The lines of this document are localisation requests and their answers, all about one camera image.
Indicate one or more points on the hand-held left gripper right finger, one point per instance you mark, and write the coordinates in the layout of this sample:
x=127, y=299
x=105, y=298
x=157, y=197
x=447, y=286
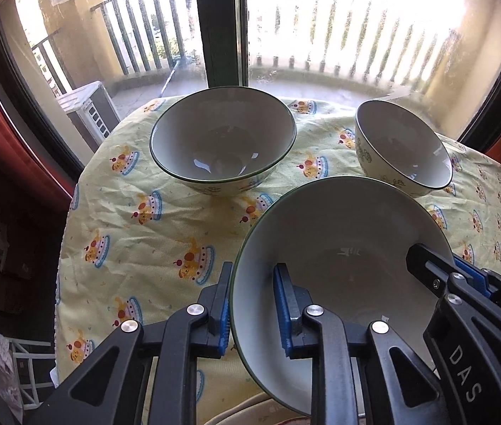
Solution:
x=282, y=310

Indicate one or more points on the dark window frame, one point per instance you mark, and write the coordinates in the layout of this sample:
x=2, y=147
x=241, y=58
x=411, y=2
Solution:
x=219, y=22

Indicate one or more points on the green-rimmed floral ceramic bowl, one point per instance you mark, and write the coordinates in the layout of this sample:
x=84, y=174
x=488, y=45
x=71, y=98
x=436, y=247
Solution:
x=343, y=230
x=405, y=141
x=224, y=133

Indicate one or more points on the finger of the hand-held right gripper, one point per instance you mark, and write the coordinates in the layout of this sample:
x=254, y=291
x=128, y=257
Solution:
x=483, y=281
x=425, y=261

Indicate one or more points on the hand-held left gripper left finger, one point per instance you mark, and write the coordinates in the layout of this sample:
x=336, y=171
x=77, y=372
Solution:
x=226, y=318

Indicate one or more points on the balcony railing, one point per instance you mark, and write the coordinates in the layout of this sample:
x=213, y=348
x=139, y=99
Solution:
x=162, y=26

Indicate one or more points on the yellow printed tablecloth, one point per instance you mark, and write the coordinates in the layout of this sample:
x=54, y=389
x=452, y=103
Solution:
x=166, y=212

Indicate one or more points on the white outdoor air conditioner unit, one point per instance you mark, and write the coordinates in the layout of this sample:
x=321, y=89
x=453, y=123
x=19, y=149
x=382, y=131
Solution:
x=89, y=106

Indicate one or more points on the white plate with red line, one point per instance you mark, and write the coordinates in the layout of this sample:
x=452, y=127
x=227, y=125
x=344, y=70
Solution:
x=277, y=414

